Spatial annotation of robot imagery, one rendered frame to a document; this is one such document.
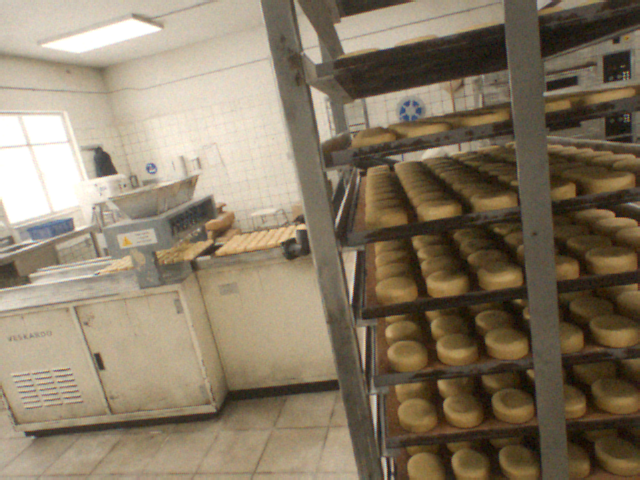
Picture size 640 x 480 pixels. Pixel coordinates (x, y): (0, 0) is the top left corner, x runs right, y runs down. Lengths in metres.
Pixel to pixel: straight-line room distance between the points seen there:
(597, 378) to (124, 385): 2.42
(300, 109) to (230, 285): 2.03
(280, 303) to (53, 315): 1.22
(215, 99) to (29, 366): 4.96
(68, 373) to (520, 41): 2.73
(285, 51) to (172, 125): 6.92
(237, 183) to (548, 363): 6.61
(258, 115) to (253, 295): 4.66
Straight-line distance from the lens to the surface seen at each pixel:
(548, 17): 0.51
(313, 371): 2.58
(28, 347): 2.97
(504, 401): 0.65
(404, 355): 0.58
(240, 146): 6.92
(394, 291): 0.53
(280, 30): 0.48
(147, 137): 7.61
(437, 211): 0.51
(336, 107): 1.07
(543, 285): 0.53
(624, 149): 0.80
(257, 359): 2.60
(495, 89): 5.47
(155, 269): 2.35
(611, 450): 0.73
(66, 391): 2.98
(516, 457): 0.71
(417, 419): 0.62
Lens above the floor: 1.44
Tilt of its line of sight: 14 degrees down
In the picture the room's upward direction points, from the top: 11 degrees counter-clockwise
